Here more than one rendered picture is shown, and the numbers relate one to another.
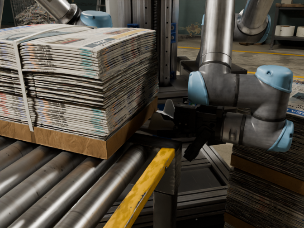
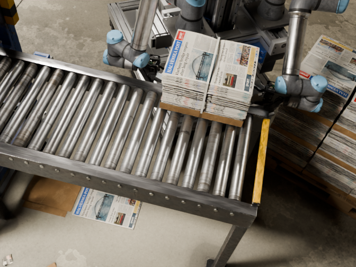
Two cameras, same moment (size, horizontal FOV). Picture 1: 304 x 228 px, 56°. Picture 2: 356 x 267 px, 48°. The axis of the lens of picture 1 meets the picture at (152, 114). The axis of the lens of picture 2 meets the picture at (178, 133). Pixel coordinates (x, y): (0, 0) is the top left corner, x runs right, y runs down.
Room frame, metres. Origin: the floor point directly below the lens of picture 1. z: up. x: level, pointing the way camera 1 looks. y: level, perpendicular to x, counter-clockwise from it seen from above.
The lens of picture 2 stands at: (-0.48, 0.65, 2.20)
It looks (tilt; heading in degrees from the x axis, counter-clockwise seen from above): 54 degrees down; 344
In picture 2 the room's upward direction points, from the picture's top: 9 degrees clockwise
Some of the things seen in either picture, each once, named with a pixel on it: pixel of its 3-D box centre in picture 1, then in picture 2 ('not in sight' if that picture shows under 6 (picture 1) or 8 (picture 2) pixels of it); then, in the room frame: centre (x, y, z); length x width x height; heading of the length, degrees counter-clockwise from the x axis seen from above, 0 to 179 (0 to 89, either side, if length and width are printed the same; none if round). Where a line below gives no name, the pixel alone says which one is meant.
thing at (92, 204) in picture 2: not in sight; (110, 200); (0.59, 0.70, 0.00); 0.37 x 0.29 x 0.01; 68
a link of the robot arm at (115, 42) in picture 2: not in sight; (117, 44); (0.93, 0.60, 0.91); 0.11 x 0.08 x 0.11; 44
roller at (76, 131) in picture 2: not in sight; (82, 117); (0.62, 0.78, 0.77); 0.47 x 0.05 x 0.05; 158
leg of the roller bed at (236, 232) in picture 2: not in sight; (227, 249); (0.10, 0.15, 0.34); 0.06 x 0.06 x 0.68; 68
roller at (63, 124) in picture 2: not in sight; (68, 114); (0.65, 0.84, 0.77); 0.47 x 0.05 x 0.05; 158
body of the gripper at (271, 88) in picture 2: (198, 120); (275, 94); (0.65, -0.12, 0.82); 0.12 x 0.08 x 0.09; 68
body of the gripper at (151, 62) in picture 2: not in sight; (147, 64); (0.88, 0.46, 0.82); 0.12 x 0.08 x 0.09; 68
